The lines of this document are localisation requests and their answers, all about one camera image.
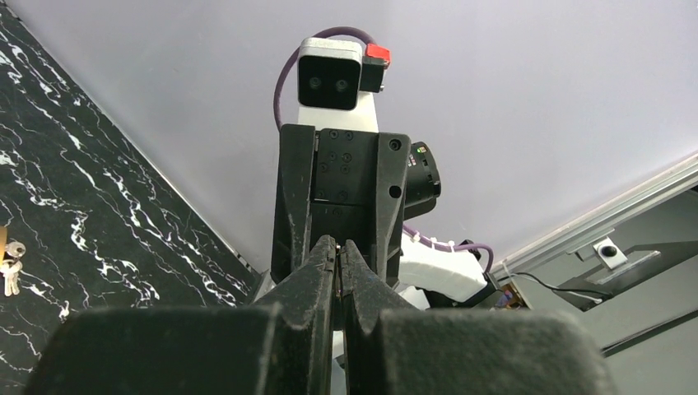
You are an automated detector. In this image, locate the silver key bunch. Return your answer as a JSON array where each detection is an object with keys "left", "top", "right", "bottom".
[{"left": 1, "top": 241, "right": 26, "bottom": 297}]

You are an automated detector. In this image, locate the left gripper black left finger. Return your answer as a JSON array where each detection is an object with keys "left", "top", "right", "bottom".
[{"left": 25, "top": 235, "right": 337, "bottom": 394}]

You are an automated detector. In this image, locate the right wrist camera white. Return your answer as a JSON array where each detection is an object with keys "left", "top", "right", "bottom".
[{"left": 296, "top": 37, "right": 392, "bottom": 132}]

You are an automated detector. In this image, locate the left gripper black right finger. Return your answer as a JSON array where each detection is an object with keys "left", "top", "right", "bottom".
[{"left": 337, "top": 241, "right": 618, "bottom": 394}]

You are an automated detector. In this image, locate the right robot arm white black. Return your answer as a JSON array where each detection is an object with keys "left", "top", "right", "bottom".
[{"left": 271, "top": 124, "right": 496, "bottom": 308}]

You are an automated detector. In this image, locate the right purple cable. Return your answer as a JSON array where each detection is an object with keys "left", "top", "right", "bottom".
[{"left": 272, "top": 26, "right": 496, "bottom": 274}]

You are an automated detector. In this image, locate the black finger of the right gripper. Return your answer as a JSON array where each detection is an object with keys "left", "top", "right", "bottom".
[
  {"left": 370, "top": 132, "right": 411, "bottom": 286},
  {"left": 271, "top": 124, "right": 316, "bottom": 284}
]

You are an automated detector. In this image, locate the long shackle brass padlock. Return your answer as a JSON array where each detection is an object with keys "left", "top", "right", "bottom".
[{"left": 0, "top": 225, "right": 7, "bottom": 260}]

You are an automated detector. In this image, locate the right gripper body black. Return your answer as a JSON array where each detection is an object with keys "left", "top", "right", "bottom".
[{"left": 310, "top": 129, "right": 379, "bottom": 257}]

